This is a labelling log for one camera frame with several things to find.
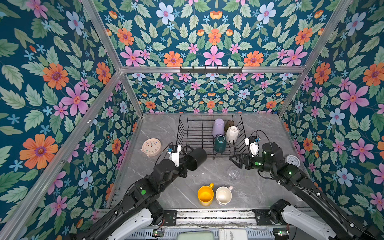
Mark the white round clock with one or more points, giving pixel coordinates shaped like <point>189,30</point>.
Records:
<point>293,160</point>

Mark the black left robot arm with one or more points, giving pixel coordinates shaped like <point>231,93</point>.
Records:
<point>138,208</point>

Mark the black mug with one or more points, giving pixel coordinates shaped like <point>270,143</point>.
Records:
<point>194,157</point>

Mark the clear glass cup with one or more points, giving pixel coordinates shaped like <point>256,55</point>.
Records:
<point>234,173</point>

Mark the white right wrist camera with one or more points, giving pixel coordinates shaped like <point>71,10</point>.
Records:
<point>252,143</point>

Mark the lavender plastic cup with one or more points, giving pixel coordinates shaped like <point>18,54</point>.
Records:
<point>218,127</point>

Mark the brown textured cup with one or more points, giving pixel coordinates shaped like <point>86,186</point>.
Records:
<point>229,124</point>

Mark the black hook rail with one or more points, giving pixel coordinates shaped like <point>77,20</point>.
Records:
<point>211,70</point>

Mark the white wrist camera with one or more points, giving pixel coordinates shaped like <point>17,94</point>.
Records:
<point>252,143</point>
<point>174,151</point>

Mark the pink round clock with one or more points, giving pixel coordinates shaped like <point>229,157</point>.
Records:
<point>151,147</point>

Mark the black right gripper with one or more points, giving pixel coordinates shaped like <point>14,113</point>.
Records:
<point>247,156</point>

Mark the black wire dish rack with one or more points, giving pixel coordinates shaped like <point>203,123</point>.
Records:
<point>195,131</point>

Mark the green device at front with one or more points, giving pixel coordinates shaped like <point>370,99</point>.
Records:
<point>199,235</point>

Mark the cream mug pink handle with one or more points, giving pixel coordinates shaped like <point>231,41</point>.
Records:
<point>224,195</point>

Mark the yellow mug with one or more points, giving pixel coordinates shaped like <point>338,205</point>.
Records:
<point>206,195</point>

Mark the green mug white inside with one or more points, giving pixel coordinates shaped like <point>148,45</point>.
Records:
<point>220,144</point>

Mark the white faceted mug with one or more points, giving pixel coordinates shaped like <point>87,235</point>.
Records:
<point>232,134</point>

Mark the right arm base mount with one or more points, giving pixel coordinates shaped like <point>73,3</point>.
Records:
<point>273,215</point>

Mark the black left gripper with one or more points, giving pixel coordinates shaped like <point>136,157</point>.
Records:
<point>184,171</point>

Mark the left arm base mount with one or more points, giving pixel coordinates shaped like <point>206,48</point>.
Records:
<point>165,216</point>

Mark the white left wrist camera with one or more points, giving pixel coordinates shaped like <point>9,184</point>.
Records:
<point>174,151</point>

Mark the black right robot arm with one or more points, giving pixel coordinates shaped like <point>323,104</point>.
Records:
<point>335,223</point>

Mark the white device at front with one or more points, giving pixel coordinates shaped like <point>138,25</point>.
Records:
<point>233,234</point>

